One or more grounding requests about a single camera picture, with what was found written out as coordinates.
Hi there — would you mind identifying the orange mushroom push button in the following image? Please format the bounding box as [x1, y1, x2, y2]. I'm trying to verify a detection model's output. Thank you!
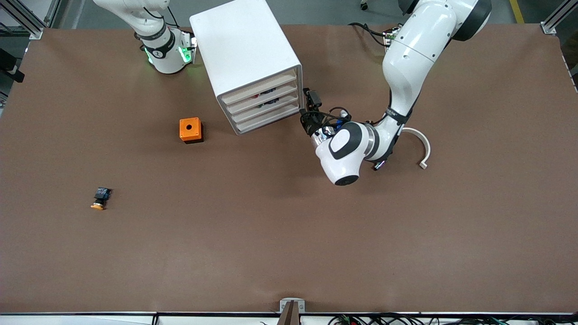
[90, 187, 112, 211]

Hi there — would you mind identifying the white curved plastic bracket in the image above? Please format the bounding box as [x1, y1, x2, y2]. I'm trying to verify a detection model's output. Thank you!
[401, 128, 431, 170]

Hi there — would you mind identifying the black base cable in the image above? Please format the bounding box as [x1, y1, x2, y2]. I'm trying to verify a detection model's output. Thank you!
[348, 22, 392, 48]

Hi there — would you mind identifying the brown post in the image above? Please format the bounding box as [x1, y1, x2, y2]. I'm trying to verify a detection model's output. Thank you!
[276, 302, 301, 325]

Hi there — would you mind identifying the orange button enclosure box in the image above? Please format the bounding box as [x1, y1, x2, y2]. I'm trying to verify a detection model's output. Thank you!
[179, 117, 204, 144]

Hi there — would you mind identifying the white drawer cabinet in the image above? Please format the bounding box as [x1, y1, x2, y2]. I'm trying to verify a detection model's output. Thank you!
[190, 0, 304, 135]

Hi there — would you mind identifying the aluminium frame profile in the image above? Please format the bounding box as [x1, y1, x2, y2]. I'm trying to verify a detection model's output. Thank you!
[541, 0, 578, 35]
[0, 0, 62, 40]

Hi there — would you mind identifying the bundle of black cables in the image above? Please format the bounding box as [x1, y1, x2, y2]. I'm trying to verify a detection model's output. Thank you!
[327, 312, 578, 325]

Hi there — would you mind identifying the white plastic drawer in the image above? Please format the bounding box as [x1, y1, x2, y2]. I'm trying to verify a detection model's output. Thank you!
[234, 103, 302, 134]
[220, 69, 298, 106]
[229, 93, 300, 124]
[225, 81, 299, 115]

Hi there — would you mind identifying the grey metal bracket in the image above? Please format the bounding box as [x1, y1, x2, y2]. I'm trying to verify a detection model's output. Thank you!
[280, 298, 306, 313]

